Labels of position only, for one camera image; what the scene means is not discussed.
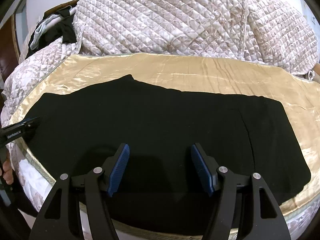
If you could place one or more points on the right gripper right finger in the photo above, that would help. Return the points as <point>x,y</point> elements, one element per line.
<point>260,214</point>

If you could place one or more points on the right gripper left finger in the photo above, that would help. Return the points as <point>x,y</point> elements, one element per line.
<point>59,216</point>

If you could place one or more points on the black pants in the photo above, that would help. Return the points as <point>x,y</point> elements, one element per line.
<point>158,191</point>

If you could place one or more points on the left hand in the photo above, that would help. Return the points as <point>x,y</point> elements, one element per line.
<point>7,172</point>

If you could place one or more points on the white floral mattress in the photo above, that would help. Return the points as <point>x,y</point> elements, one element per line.
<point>37,179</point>

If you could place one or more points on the dark clothes pile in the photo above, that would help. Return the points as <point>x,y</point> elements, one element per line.
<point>58,24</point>

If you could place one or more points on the golden satin bed sheet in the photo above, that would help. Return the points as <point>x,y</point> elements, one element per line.
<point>300,97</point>

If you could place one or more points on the quilted floral comforter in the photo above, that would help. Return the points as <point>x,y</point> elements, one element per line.
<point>261,31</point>

